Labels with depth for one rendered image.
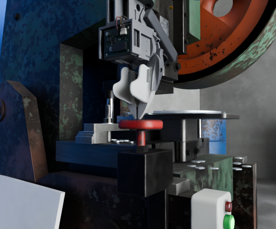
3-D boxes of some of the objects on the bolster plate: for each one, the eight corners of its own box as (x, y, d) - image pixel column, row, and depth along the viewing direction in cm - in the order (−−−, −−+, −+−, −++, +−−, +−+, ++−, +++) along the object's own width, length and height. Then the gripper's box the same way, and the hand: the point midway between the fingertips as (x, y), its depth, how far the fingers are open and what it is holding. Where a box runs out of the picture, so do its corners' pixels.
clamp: (132, 140, 78) (132, 106, 79) (91, 143, 65) (91, 102, 65) (117, 139, 82) (117, 106, 82) (75, 142, 68) (75, 103, 69)
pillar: (115, 130, 84) (115, 86, 85) (110, 130, 83) (110, 85, 83) (109, 130, 86) (110, 87, 86) (105, 130, 84) (105, 86, 84)
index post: (203, 137, 94) (203, 111, 95) (200, 138, 92) (200, 110, 92) (196, 137, 96) (196, 111, 96) (193, 137, 94) (192, 111, 94)
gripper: (94, -8, 45) (93, 118, 44) (137, -25, 39) (137, 117, 39) (125, 11, 52) (125, 119, 51) (166, -3, 46) (166, 118, 46)
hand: (140, 112), depth 47 cm, fingers closed, pressing on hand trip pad
